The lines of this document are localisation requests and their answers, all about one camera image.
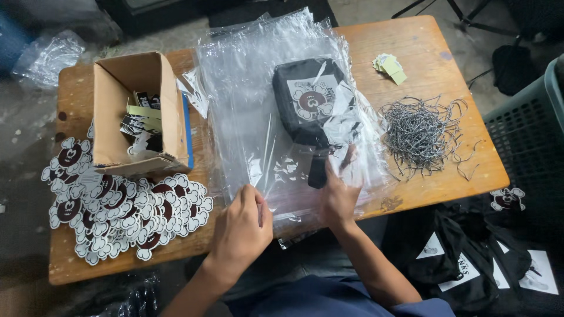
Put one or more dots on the blue barrel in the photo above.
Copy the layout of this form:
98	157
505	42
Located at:
13	42

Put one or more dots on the single flower-shaped card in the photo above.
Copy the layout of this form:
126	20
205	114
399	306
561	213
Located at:
507	199

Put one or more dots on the brown cardboard box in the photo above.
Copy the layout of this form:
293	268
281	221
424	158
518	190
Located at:
110	114

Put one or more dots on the black stand legs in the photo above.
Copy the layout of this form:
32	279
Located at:
467	20

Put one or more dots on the crumpled clear plastic wrap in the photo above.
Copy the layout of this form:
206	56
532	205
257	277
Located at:
48	59

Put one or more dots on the person's right fingers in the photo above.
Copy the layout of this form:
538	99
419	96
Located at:
346	169

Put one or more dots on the black pouch with flower print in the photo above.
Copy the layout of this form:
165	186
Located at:
308	101

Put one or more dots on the blue flat board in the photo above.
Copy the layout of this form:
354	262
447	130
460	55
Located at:
188	132

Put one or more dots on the clear plastic bag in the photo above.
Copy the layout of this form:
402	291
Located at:
260	149

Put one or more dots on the pile of flower-shaped cards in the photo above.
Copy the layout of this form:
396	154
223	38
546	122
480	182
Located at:
119	211

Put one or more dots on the small printed plastic wrapper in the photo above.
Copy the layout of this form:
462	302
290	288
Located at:
194	92

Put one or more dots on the grey plastic basket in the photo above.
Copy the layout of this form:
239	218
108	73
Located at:
528	145

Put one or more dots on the black bag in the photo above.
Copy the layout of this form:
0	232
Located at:
515	68

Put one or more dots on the heap of black pouches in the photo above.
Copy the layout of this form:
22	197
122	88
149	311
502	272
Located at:
462	264

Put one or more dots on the black plastic-wrapped bundle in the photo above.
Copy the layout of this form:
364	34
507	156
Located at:
127	297

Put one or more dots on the heap of paper tags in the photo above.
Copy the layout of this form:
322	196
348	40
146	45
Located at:
143	121

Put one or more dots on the person's right hand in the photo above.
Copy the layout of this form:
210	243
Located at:
339	200

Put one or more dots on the person's blue clothing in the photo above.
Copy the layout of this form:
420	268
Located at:
317	297

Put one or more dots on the small stack of yellowish tags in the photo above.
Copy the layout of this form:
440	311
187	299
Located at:
390	67

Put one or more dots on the stack of clear plastic sleeves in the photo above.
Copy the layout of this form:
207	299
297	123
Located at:
264	39

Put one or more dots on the person's left hand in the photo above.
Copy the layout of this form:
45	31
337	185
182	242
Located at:
240	231

